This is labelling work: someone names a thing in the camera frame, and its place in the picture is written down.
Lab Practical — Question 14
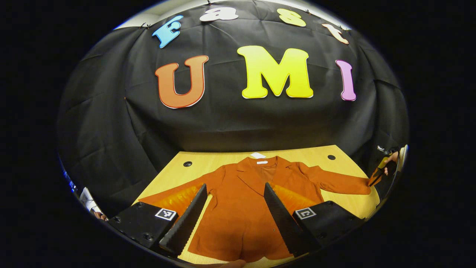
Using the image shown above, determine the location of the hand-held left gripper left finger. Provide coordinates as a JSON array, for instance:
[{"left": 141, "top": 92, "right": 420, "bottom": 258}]
[{"left": 112, "top": 183, "right": 208, "bottom": 257}]

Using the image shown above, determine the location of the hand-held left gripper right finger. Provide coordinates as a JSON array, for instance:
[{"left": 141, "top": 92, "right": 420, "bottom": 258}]
[{"left": 263, "top": 182, "right": 367, "bottom": 258}]

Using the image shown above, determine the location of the orange jacket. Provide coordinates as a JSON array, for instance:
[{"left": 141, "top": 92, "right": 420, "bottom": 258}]
[{"left": 138, "top": 156, "right": 372, "bottom": 263}]

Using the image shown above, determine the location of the white computer monitor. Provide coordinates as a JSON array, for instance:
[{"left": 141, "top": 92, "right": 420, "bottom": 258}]
[{"left": 79, "top": 187, "right": 100, "bottom": 213}]

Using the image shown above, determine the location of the black backdrop cloth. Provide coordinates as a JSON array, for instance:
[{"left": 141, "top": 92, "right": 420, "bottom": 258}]
[{"left": 56, "top": 0, "right": 409, "bottom": 218}]

